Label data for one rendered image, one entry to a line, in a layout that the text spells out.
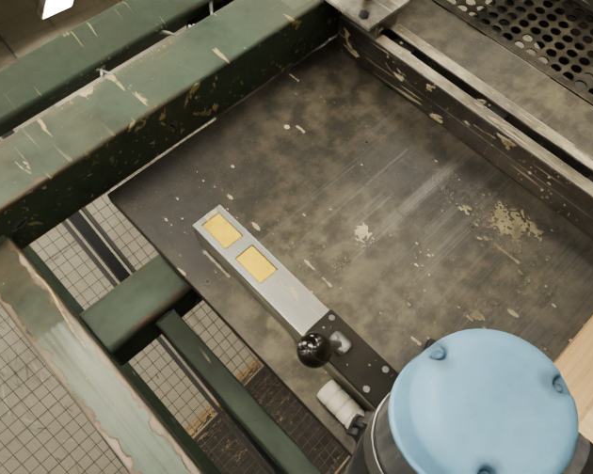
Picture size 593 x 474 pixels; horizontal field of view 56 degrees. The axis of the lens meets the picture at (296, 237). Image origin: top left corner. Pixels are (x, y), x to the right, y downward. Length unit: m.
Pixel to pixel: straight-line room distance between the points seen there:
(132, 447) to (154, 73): 0.52
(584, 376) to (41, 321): 0.68
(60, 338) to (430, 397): 0.56
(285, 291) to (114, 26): 0.87
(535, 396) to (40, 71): 1.24
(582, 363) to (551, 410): 0.55
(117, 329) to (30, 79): 0.71
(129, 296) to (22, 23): 5.38
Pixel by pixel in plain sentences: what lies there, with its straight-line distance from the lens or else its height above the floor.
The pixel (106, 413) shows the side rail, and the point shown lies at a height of 1.61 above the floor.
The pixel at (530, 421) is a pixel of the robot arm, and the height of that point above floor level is 1.59.
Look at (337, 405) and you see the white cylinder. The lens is 0.71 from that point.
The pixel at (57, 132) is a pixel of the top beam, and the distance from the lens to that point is 0.85.
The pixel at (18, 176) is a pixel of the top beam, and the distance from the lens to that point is 0.82.
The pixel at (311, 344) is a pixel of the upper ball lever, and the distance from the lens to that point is 0.59.
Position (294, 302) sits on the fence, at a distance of 0.73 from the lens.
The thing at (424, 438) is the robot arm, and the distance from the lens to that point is 0.26.
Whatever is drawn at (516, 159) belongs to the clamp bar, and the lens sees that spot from 0.91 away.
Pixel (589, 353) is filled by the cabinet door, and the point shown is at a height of 1.29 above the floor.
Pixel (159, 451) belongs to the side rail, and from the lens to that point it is 0.69.
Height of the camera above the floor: 1.75
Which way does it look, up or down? 10 degrees down
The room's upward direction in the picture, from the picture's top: 36 degrees counter-clockwise
